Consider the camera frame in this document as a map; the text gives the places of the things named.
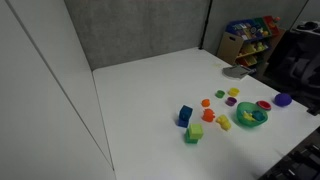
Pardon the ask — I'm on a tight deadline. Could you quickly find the small yellow bowl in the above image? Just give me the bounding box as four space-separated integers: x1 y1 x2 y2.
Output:
228 87 241 98

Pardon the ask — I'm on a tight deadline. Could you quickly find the small green bowl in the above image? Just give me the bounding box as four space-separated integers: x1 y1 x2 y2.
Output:
214 89 226 99

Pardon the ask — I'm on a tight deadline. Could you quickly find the small purple bowl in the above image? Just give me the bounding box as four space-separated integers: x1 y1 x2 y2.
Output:
225 96 238 107

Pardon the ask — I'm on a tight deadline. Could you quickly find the large green bowl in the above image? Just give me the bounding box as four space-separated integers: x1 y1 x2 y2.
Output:
236 101 269 129

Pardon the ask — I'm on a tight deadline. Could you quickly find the purple round bowl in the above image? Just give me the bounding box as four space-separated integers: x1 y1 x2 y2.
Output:
273 92 293 108

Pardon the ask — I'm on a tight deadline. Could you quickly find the blue cube block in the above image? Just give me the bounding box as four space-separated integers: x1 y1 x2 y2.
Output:
178 104 194 121

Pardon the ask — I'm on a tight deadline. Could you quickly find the orange toy figure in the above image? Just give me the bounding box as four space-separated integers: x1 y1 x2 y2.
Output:
201 108 216 123

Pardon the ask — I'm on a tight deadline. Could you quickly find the light green cube block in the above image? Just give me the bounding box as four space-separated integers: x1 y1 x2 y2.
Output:
188 123 205 140

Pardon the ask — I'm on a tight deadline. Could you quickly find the yellow toy figure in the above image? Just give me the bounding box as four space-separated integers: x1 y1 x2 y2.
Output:
215 114 233 132

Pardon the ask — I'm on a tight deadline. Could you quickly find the grey flat object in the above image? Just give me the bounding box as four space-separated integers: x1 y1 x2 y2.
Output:
222 64 257 81

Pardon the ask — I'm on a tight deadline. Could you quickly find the black vertical pole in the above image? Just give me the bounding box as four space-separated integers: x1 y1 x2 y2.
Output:
198 0 214 51

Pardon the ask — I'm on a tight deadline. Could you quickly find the wooden toy shelf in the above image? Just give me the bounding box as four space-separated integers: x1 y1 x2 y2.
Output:
216 15 287 68

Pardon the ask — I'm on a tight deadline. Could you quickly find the yellow toy piece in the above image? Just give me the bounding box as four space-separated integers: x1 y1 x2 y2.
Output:
242 111 256 122

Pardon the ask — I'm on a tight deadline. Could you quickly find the yellow storage bin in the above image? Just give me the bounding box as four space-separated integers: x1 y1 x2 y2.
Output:
239 42 264 56

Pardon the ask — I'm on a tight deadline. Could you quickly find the blue storage bin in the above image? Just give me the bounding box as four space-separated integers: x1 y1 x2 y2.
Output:
225 18 258 42

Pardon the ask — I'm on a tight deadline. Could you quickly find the blue toy piece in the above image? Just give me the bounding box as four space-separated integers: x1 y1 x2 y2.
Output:
252 110 267 122

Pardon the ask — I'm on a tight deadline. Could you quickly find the red cup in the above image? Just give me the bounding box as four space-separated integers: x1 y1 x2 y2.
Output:
255 100 272 112

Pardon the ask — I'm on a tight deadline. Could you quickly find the green storage bin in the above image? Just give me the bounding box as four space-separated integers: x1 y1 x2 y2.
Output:
252 17 274 38

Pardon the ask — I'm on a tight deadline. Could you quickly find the red storage bin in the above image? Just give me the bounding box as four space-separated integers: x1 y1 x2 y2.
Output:
263 15 281 36

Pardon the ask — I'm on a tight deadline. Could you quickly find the black office chair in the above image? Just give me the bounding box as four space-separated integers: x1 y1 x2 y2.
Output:
266 20 320 101

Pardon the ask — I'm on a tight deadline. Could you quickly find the black equipment frame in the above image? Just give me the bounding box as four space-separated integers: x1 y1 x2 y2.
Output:
258 128 320 180

